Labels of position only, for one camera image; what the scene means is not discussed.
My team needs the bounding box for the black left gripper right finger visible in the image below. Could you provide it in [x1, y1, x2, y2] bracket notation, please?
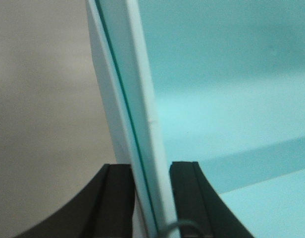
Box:
[170, 162, 253, 238]

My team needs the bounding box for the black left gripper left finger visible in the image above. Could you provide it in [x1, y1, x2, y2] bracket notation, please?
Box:
[19, 164, 135, 238]

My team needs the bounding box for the light blue plastic bin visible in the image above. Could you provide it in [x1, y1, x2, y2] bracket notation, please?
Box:
[86, 0, 305, 238]

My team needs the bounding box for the thin grey cable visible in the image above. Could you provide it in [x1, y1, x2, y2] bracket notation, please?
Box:
[157, 219, 207, 238]

